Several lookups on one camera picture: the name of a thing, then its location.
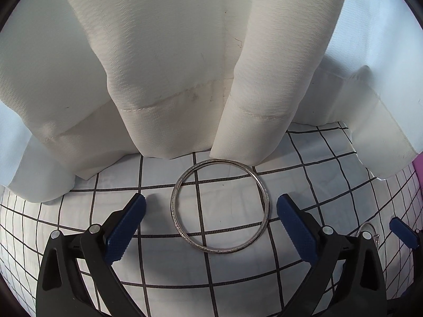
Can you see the white curtain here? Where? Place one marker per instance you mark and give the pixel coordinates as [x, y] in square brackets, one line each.
[86, 82]

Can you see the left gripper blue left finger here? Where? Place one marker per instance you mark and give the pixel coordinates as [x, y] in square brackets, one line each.
[61, 290]

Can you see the pink plastic bin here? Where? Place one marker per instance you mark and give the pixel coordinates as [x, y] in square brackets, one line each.
[418, 166]

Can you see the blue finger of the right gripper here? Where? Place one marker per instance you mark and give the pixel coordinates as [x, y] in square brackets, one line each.
[403, 232]

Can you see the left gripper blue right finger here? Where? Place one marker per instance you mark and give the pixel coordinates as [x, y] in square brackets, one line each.
[361, 289]

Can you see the large silver bangle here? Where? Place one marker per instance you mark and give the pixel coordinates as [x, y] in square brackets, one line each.
[263, 194]

